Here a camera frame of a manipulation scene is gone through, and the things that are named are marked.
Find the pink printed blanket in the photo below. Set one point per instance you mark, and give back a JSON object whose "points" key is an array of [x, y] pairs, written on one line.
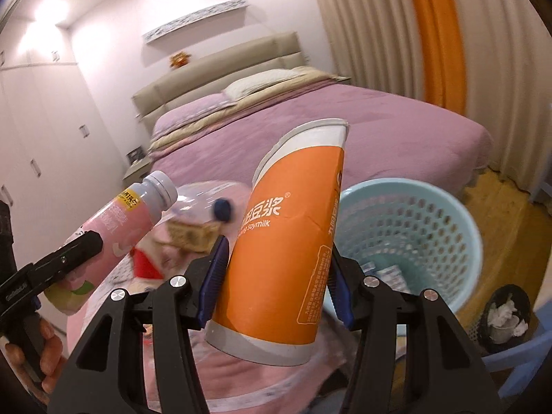
{"points": [[267, 384]]}

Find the red white packet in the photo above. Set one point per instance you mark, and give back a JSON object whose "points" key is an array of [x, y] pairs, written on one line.
{"points": [[149, 265]]}

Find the dark picture frame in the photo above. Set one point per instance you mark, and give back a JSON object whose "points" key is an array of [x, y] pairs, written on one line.
{"points": [[134, 155]]}

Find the orange plush toy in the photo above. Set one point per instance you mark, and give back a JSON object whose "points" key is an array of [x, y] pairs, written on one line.
{"points": [[180, 60]]}

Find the white crumpled tissue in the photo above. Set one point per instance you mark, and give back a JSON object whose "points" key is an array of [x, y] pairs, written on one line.
{"points": [[506, 317]]}

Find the white wall shelf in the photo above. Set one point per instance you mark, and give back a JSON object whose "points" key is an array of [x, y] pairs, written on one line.
{"points": [[194, 19]]}

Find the orange paper cup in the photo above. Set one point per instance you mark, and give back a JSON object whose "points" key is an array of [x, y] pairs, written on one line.
{"points": [[280, 246]]}

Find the light blue plastic basket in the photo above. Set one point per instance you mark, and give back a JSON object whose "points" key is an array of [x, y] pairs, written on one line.
{"points": [[431, 233]]}

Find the blue desk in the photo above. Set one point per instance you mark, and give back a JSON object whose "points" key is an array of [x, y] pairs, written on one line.
{"points": [[522, 371]]}

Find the orange curtain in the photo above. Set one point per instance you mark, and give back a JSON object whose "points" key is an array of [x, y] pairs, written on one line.
{"points": [[435, 30]]}

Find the clear plastic bottle blue cap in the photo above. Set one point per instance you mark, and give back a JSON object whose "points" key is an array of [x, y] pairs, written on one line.
{"points": [[194, 198]]}

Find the person's left hand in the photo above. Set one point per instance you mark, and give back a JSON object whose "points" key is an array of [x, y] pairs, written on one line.
{"points": [[54, 349]]}

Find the pink drink bottle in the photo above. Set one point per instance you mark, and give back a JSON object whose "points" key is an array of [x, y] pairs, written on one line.
{"points": [[116, 224]]}

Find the white wardrobe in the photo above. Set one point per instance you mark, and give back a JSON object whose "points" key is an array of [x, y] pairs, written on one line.
{"points": [[43, 116]]}

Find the beige curtain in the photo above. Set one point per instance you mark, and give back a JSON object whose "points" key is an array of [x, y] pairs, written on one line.
{"points": [[509, 95], [366, 21]]}

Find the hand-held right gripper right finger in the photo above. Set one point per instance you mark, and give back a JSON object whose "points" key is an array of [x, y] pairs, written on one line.
{"points": [[340, 284]]}

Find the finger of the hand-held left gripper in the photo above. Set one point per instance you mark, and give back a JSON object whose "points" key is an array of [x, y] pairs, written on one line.
{"points": [[71, 255]]}

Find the grey nightstand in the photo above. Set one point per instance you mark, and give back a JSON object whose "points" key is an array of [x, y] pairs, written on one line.
{"points": [[136, 172]]}

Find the white dotted pillow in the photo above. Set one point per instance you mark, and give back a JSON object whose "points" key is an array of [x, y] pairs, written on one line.
{"points": [[258, 84]]}

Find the beige padded headboard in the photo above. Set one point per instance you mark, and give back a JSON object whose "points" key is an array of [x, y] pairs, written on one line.
{"points": [[207, 64]]}

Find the white printed wrapper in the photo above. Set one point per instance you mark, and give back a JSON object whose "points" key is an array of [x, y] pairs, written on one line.
{"points": [[388, 276]]}

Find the purple pillow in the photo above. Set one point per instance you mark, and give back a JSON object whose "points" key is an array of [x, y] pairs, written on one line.
{"points": [[189, 112]]}

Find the bed with purple bedspread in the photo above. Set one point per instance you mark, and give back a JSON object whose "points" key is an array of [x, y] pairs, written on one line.
{"points": [[388, 112]]}

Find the black mesh waste bin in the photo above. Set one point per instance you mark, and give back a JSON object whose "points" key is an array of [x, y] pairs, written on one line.
{"points": [[478, 323]]}

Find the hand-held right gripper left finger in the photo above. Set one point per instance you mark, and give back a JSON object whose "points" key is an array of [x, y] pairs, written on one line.
{"points": [[215, 276]]}

